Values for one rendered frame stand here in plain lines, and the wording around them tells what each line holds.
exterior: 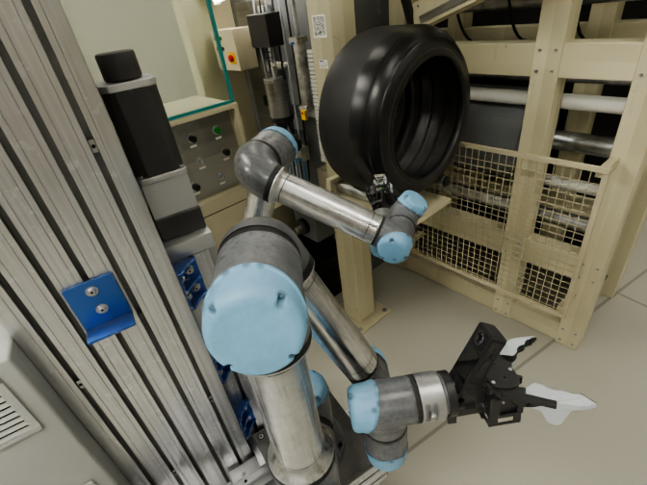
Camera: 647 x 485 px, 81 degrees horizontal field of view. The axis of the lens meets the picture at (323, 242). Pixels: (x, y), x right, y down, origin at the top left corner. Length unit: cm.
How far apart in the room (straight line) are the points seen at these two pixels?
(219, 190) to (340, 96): 78
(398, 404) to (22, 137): 63
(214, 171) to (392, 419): 140
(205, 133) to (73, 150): 117
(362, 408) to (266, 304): 29
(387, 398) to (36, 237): 56
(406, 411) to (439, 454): 118
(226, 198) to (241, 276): 140
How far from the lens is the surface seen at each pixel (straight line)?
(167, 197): 75
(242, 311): 41
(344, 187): 164
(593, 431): 204
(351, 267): 200
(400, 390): 64
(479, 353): 64
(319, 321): 64
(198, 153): 176
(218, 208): 180
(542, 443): 194
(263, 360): 45
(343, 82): 134
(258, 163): 91
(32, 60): 61
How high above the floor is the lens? 161
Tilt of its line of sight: 33 degrees down
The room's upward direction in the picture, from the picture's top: 8 degrees counter-clockwise
